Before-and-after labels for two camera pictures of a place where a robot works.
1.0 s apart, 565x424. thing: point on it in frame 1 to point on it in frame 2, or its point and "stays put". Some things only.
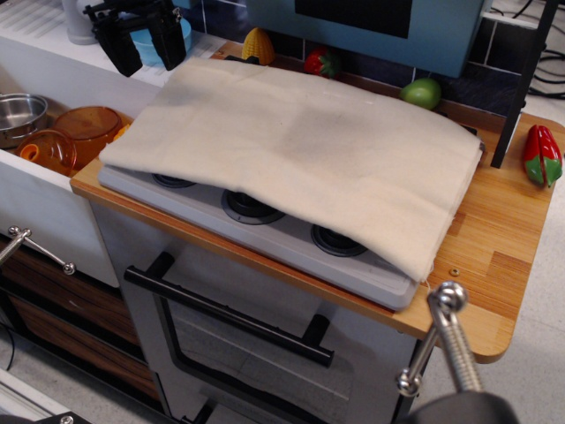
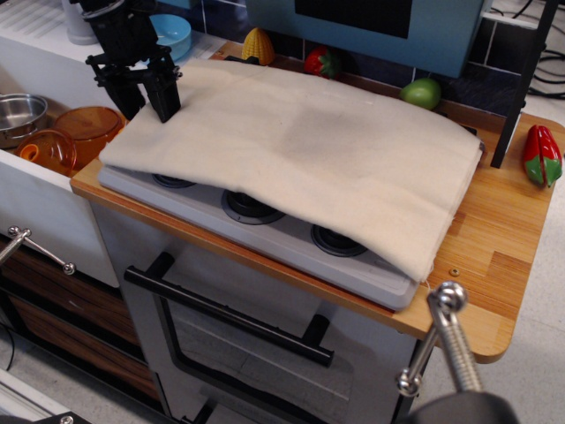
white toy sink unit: (41, 208) stays put
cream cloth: (377, 168) stays put
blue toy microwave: (443, 36) stays put
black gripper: (127, 13) to (128, 35)
